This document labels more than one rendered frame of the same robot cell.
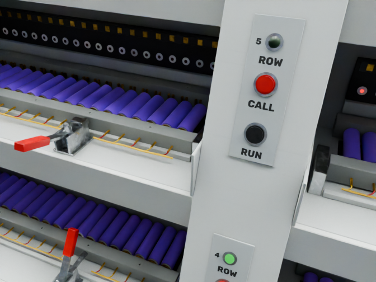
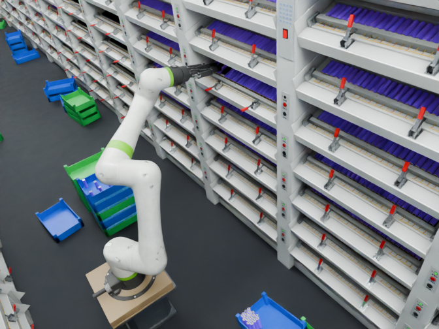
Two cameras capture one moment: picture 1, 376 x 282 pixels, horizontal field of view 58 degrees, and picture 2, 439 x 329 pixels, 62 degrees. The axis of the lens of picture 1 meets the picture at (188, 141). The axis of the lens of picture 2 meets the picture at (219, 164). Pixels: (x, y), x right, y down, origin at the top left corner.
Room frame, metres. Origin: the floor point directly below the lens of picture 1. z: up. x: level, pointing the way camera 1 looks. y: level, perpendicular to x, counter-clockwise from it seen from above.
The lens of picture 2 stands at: (-0.85, -0.60, 1.87)
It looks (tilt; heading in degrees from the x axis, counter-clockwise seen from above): 40 degrees down; 39
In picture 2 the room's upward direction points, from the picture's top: 8 degrees counter-clockwise
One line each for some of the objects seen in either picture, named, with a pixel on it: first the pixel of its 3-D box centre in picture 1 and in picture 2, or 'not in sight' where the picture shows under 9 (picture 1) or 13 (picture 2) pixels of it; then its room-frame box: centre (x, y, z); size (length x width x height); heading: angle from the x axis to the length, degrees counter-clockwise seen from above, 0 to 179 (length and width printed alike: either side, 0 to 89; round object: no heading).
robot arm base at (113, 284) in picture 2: not in sight; (118, 279); (-0.39, 0.48, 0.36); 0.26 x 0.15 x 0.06; 158
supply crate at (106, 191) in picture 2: not in sight; (105, 180); (0.08, 1.08, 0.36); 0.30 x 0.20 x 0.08; 160
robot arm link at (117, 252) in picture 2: not in sight; (124, 258); (-0.34, 0.44, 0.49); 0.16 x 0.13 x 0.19; 107
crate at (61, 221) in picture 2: not in sight; (59, 219); (-0.16, 1.43, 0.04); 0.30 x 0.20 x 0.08; 78
